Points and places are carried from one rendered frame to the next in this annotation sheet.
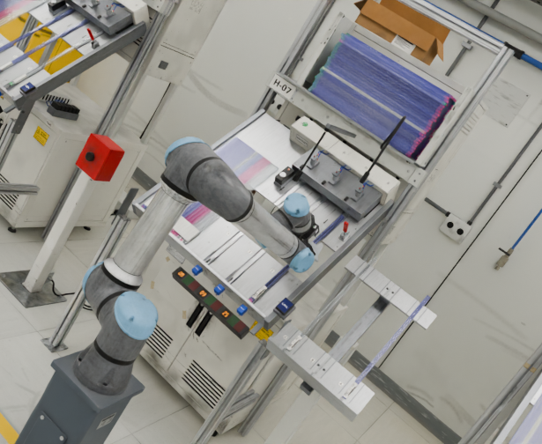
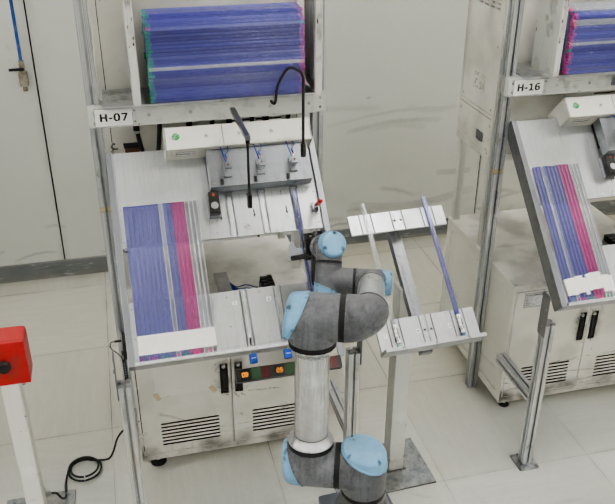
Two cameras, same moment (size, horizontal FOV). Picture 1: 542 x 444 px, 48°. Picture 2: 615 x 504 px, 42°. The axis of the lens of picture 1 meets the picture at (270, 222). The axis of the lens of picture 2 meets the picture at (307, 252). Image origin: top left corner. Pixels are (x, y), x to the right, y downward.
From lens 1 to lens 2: 1.35 m
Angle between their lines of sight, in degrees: 35
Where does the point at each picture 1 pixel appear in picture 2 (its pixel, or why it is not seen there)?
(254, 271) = not seen: hidden behind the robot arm
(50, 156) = not seen: outside the picture
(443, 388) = (344, 202)
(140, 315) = (377, 453)
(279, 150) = (172, 180)
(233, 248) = (254, 309)
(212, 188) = (371, 325)
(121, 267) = (319, 440)
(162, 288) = (170, 390)
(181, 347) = (232, 412)
